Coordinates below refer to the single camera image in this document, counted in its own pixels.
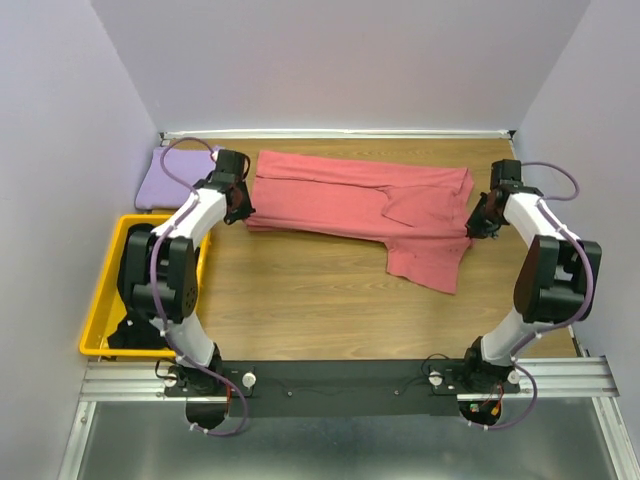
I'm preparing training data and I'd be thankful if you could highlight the red t shirt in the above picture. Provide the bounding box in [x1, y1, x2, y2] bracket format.
[246, 151, 474, 294]

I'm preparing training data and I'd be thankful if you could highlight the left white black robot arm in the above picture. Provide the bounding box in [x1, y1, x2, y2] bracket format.
[119, 149, 255, 395]

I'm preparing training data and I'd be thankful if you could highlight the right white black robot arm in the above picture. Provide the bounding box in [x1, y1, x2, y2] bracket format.
[459, 159, 602, 392]

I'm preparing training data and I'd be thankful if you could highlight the folded purple t shirt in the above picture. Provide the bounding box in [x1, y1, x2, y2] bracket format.
[134, 147, 215, 211]

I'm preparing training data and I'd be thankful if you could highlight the black t shirt in bin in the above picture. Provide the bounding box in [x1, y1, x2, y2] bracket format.
[107, 223, 167, 350]

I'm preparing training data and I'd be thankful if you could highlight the yellow plastic bin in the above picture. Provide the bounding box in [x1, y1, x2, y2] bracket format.
[79, 214, 215, 363]

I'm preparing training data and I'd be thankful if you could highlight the aluminium front rail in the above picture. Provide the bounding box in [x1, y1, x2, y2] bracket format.
[80, 357, 619, 402]

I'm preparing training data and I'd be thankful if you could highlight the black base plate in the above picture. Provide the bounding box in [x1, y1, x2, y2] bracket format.
[160, 355, 520, 426]

